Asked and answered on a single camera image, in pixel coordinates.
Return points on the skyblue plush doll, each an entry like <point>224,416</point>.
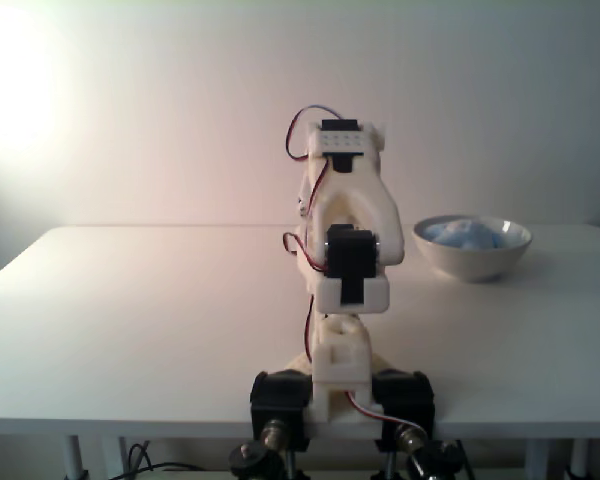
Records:
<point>462,234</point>

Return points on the white table leg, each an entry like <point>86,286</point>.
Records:
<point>536,460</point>
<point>74,457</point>

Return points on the black table clamp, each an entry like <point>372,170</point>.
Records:
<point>277,400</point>
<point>405,395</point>

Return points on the black tripod mount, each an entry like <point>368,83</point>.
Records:
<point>432,462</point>

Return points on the white ceramic bowl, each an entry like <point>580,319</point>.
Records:
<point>472,262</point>

